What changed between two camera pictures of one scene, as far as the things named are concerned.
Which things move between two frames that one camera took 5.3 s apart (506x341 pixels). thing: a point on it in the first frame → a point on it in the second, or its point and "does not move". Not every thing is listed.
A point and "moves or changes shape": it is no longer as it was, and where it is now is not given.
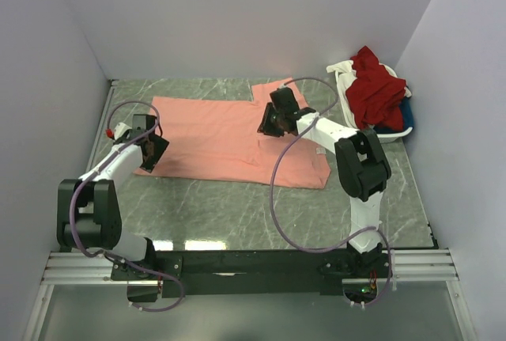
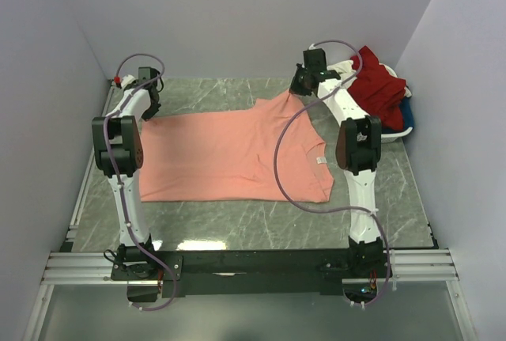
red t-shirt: (377, 95) does not move
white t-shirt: (345, 74) does not move
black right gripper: (265, 127) → (294, 87)
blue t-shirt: (408, 118) does not move
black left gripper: (160, 145) → (149, 115)
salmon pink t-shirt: (219, 141) moves or changes shape
